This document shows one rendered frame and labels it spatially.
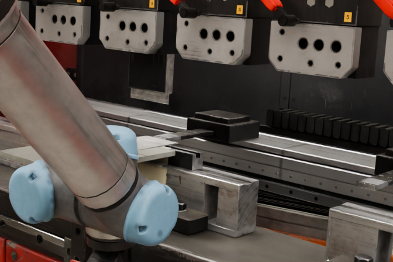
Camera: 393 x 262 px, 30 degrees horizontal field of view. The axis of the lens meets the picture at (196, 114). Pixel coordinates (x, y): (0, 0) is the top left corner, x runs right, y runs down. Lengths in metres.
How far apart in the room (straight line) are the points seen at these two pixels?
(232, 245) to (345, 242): 0.20
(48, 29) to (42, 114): 0.85
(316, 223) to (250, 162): 1.48
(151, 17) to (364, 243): 0.55
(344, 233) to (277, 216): 1.92
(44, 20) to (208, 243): 0.61
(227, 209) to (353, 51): 0.37
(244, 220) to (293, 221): 1.77
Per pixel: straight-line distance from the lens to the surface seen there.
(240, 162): 1.59
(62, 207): 0.92
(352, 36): 1.11
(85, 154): 0.77
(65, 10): 1.53
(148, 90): 1.41
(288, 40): 1.17
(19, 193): 0.94
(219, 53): 1.25
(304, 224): 3.05
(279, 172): 1.54
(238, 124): 1.56
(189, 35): 1.29
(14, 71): 0.70
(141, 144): 1.39
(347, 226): 1.17
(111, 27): 1.42
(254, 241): 1.28
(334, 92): 1.76
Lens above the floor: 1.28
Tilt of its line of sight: 9 degrees down
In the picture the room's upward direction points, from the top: 3 degrees clockwise
